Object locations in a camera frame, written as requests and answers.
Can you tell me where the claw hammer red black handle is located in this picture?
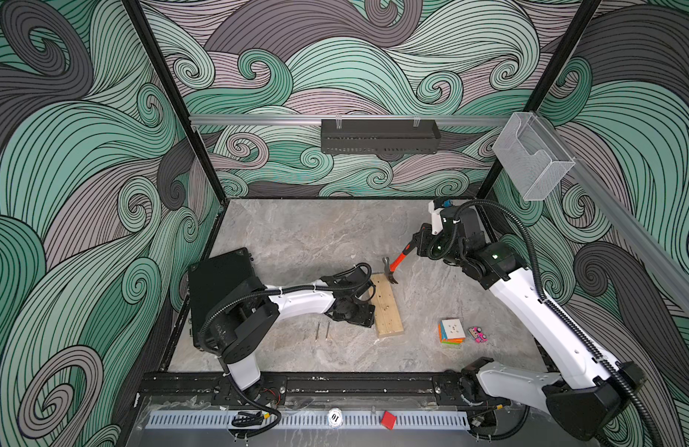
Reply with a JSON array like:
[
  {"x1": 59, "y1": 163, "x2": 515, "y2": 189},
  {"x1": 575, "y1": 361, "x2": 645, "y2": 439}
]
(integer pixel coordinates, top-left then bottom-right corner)
[{"x1": 383, "y1": 241, "x2": 415, "y2": 284}]

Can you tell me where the white round knob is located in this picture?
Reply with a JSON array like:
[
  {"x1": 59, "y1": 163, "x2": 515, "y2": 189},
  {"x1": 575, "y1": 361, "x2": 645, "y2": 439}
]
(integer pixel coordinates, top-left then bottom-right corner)
[{"x1": 327, "y1": 408, "x2": 344, "y2": 428}]

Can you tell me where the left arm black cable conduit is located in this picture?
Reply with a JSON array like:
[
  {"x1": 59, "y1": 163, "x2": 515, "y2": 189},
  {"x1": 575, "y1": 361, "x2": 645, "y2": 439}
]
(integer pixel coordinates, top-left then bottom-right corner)
[{"x1": 197, "y1": 261, "x2": 376, "y2": 440}]

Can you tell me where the wooden block with nails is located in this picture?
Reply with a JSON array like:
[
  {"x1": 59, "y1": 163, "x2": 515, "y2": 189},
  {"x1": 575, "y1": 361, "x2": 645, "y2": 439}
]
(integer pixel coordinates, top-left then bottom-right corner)
[{"x1": 370, "y1": 274, "x2": 404, "y2": 338}]

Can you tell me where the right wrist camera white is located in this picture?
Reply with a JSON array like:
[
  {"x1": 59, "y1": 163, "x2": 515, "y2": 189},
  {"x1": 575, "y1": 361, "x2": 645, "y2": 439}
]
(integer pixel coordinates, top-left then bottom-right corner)
[{"x1": 428, "y1": 199, "x2": 453, "y2": 236}]

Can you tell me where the aluminium rail wall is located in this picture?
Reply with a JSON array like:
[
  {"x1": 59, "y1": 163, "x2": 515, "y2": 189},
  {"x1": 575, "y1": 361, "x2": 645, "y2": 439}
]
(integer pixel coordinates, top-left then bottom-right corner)
[
  {"x1": 190, "y1": 114, "x2": 509, "y2": 127},
  {"x1": 539, "y1": 117, "x2": 689, "y2": 318}
]

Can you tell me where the aluminium rail right wall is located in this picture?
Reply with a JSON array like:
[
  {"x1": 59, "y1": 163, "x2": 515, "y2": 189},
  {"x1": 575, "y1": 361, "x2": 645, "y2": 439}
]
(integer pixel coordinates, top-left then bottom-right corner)
[{"x1": 539, "y1": 117, "x2": 689, "y2": 318}]

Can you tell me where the small pink toy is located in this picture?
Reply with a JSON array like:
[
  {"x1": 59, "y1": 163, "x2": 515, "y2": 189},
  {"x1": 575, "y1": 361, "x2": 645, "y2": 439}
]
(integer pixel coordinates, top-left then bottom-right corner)
[{"x1": 469, "y1": 327, "x2": 488, "y2": 344}]

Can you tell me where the colourful puzzle cube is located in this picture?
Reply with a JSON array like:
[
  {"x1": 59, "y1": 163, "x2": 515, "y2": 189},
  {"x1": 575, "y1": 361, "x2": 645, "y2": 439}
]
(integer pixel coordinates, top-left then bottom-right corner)
[{"x1": 439, "y1": 318, "x2": 467, "y2": 345}]

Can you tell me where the clear plastic wall bin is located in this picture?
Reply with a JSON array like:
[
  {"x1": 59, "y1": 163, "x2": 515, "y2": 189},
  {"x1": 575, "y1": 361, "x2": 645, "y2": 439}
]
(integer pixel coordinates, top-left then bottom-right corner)
[{"x1": 493, "y1": 112, "x2": 575, "y2": 201}]

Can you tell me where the aluminium rail back wall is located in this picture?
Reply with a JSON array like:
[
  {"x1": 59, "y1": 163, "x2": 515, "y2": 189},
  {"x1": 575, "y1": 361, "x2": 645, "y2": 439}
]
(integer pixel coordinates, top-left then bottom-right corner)
[{"x1": 190, "y1": 114, "x2": 509, "y2": 127}]

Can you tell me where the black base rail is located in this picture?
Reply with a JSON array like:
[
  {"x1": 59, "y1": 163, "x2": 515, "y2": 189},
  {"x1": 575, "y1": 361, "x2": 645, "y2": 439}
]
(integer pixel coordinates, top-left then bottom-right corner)
[{"x1": 134, "y1": 371, "x2": 588, "y2": 406}]

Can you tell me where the small red cube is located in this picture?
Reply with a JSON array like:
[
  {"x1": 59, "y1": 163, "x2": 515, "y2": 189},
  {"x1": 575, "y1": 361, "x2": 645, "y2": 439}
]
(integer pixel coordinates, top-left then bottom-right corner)
[{"x1": 381, "y1": 411, "x2": 396, "y2": 430}]

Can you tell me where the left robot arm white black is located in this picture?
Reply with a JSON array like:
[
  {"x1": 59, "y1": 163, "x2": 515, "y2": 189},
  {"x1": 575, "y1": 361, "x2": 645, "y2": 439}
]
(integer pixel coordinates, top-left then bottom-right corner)
[{"x1": 193, "y1": 263, "x2": 376, "y2": 391}]

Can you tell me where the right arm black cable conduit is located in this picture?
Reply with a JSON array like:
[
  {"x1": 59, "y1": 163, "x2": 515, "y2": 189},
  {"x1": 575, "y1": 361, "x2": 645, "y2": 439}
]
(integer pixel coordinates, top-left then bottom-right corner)
[{"x1": 433, "y1": 199, "x2": 667, "y2": 447}]

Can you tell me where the black case on table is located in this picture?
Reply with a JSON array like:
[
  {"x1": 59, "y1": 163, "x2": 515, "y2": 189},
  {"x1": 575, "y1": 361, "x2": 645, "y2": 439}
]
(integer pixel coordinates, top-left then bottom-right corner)
[{"x1": 189, "y1": 247, "x2": 262, "y2": 352}]

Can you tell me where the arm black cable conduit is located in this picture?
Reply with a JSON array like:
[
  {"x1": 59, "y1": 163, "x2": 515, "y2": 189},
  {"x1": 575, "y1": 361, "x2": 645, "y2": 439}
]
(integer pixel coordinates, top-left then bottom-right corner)
[
  {"x1": 197, "y1": 261, "x2": 376, "y2": 440},
  {"x1": 433, "y1": 199, "x2": 667, "y2": 447}
]

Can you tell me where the black perforated wall shelf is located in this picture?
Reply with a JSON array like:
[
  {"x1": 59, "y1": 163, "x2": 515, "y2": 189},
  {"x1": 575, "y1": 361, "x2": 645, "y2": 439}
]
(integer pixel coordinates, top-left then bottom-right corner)
[{"x1": 320, "y1": 118, "x2": 441, "y2": 156}]

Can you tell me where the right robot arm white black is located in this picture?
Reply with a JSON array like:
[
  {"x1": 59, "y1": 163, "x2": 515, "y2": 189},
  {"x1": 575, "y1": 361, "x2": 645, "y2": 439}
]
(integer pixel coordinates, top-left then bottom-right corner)
[{"x1": 410, "y1": 199, "x2": 662, "y2": 446}]

